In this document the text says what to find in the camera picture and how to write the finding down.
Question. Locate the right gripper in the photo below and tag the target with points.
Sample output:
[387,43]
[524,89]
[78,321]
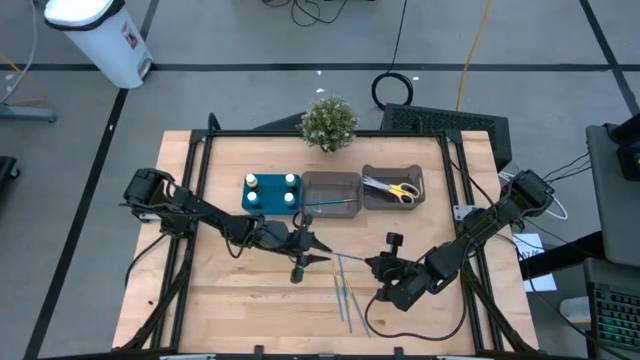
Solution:
[405,285]

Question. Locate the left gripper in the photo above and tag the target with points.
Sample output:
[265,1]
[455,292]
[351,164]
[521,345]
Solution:
[287,240]

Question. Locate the green paint bottle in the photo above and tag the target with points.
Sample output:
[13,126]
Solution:
[290,179]

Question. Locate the yellow scissors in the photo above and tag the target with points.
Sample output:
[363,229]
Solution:
[395,188]

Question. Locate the yellow paint bottle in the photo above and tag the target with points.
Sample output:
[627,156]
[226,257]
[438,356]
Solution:
[251,180]

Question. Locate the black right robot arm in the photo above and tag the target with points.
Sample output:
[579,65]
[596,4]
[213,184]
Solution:
[490,220]

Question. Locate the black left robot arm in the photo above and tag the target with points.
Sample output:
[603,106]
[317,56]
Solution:
[200,207]

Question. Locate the grey translucent bin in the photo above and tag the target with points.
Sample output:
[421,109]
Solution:
[332,190]
[400,171]

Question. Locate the blue plastic bin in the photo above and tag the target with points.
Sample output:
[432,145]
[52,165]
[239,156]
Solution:
[272,200]

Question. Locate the artificial potted plant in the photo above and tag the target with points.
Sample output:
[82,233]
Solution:
[328,124]

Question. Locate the white paper sheet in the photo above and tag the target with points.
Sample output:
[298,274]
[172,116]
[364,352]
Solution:
[530,245]

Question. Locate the black support bar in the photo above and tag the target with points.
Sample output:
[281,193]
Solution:
[560,255]

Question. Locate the grey desk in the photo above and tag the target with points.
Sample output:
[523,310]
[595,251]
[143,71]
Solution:
[615,220]

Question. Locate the backlit keyboard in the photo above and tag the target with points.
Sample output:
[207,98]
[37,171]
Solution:
[617,310]

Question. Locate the black box device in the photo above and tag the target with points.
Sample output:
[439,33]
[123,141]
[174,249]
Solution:
[627,160]

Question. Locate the white trash can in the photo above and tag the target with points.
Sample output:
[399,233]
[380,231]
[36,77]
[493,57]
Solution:
[100,45]

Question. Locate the grey stand base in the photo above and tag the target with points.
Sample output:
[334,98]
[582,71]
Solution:
[25,112]

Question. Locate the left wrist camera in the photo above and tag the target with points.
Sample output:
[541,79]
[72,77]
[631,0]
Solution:
[298,274]

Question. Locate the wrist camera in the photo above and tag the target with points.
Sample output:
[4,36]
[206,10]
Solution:
[395,240]
[298,274]

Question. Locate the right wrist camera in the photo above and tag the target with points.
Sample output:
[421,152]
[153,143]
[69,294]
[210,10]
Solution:
[395,240]

